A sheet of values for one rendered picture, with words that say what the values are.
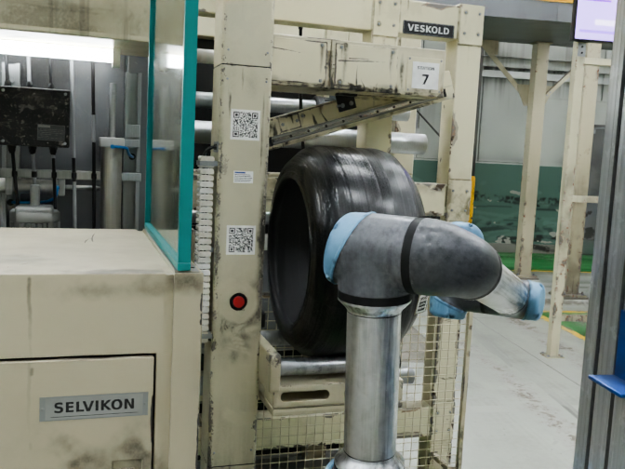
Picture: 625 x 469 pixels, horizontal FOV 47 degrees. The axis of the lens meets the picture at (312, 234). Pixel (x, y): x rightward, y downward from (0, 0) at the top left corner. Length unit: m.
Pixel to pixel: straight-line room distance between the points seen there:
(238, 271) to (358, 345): 0.79
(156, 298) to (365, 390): 0.35
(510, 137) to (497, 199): 1.01
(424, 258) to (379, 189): 0.78
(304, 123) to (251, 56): 0.50
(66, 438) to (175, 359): 0.19
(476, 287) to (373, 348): 0.18
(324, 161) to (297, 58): 0.42
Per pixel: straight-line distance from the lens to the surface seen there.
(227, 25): 1.86
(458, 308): 1.47
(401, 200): 1.82
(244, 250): 1.86
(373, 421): 1.17
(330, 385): 1.91
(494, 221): 11.94
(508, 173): 11.97
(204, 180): 1.84
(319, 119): 2.32
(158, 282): 1.08
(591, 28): 5.73
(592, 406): 1.07
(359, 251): 1.08
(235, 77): 1.85
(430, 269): 1.05
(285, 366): 1.88
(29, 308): 1.08
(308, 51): 2.17
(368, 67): 2.23
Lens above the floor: 1.45
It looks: 7 degrees down
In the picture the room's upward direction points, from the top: 3 degrees clockwise
